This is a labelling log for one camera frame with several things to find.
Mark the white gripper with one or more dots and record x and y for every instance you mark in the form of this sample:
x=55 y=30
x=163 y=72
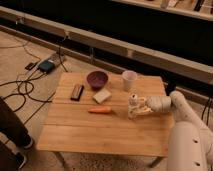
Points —
x=154 y=103

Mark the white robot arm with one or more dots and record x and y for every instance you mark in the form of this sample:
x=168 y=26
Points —
x=190 y=145

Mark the translucent plastic cup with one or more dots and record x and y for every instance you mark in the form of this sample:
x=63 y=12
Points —
x=128 y=77

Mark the orange carrot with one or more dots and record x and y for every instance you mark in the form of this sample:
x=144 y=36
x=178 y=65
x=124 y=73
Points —
x=100 y=110

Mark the beige sponge block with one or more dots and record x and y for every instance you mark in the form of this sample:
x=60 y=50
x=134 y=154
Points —
x=101 y=96

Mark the purple bowl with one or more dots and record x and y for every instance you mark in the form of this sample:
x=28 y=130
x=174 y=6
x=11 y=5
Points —
x=97 y=79

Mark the wooden table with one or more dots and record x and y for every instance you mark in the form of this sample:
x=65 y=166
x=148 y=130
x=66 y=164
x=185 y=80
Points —
x=69 y=127

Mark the black rectangular remote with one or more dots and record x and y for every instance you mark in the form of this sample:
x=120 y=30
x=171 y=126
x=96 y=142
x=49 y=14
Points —
x=77 y=92

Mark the blue power adapter box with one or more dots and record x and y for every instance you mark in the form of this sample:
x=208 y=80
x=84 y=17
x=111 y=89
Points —
x=46 y=66

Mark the small black device on floor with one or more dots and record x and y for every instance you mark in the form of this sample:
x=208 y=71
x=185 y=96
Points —
x=30 y=66

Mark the person leg dark trousers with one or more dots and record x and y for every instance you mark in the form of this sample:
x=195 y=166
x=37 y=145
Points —
x=12 y=127

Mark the long shelf rail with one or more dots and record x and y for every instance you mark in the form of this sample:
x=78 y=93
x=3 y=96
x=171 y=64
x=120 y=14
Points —
x=172 y=63

